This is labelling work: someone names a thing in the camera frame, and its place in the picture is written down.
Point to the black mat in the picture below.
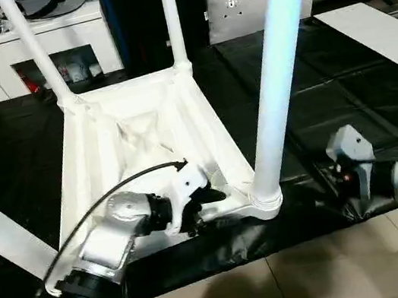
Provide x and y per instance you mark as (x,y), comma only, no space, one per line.
(347,92)

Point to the white flat board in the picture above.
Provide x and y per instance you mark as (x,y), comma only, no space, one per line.
(376,40)

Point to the grey cushion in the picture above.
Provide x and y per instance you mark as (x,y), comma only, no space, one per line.
(230,20)

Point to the black cabinet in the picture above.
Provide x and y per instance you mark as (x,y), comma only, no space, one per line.
(134,21)

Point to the dark bag on cabinet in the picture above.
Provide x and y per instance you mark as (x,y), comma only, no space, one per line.
(53,2)

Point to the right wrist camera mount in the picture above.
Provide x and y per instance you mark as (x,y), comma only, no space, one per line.
(352,141)

